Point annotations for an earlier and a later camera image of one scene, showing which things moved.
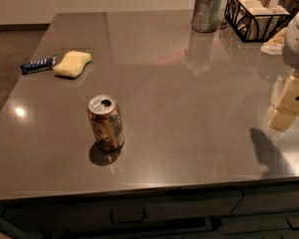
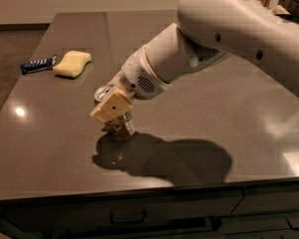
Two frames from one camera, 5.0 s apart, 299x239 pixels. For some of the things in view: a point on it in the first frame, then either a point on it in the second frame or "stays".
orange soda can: (106, 122) to (122, 126)
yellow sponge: (72, 64) stays
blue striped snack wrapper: (38, 65) stays
